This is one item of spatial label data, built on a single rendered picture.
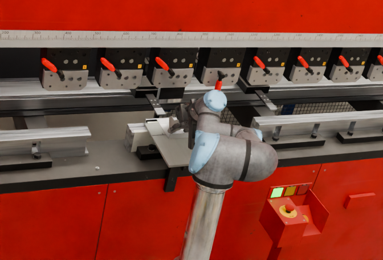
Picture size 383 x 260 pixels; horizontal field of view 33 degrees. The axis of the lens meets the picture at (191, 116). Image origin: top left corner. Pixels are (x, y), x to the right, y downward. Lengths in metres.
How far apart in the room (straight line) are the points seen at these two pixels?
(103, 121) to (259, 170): 2.61
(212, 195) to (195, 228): 0.11
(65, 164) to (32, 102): 0.32
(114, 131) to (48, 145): 1.82
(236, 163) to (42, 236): 1.02
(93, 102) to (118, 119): 1.66
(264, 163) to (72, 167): 0.89
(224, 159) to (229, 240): 1.23
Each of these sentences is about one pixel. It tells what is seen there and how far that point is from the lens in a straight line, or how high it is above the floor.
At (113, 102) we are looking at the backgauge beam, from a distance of 2.70.
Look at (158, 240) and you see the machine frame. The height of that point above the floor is 0.49.
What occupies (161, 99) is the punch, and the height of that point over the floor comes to 1.10.
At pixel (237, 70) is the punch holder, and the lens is 2.49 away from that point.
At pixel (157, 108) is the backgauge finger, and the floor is 1.00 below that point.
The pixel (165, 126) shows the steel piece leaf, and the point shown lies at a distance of 2.49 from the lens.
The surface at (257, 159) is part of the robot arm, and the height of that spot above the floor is 1.39.
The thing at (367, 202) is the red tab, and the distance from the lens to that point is 3.22.
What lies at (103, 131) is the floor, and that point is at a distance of 4.18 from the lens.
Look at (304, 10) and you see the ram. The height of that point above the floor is 1.50.
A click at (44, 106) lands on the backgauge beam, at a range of 2.63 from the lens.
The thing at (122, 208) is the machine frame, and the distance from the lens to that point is 2.54.
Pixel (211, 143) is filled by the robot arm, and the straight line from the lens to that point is 1.73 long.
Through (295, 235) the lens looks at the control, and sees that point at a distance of 2.63.
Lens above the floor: 2.35
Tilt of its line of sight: 31 degrees down
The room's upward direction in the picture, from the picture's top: 14 degrees clockwise
